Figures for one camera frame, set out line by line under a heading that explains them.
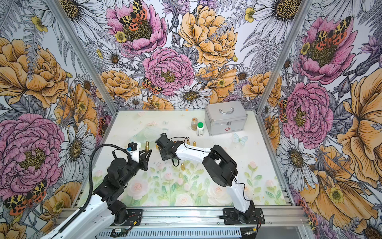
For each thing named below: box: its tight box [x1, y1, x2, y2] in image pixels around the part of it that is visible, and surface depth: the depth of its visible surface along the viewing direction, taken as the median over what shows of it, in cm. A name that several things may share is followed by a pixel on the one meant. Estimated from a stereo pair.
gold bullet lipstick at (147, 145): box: [145, 140, 150, 151], surface depth 77 cm
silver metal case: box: [204, 100, 249, 137], surface depth 103 cm
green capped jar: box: [196, 121, 205, 137], surface depth 104 cm
